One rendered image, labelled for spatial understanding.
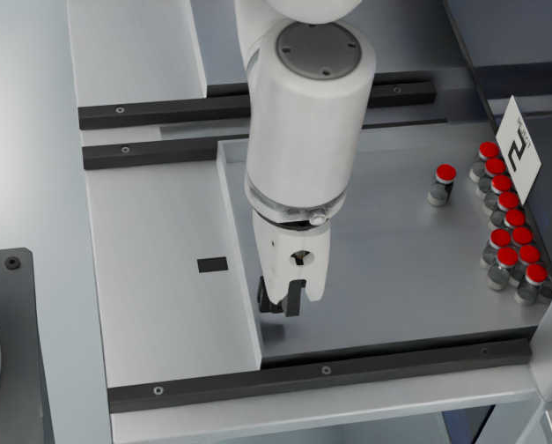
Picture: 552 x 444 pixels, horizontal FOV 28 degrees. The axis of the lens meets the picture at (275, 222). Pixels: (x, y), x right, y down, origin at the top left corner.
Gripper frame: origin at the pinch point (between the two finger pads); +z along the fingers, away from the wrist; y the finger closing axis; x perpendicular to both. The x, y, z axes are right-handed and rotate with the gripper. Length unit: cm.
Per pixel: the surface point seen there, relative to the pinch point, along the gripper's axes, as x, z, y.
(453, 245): -20.2, 4.3, 6.3
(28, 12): 23, 93, 141
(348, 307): -7.6, 4.3, 0.3
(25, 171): 26, 93, 94
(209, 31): 0.2, 4.3, 39.6
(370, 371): -7.6, 2.5, -7.9
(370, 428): -24, 65, 15
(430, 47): -25.5, 4.3, 34.8
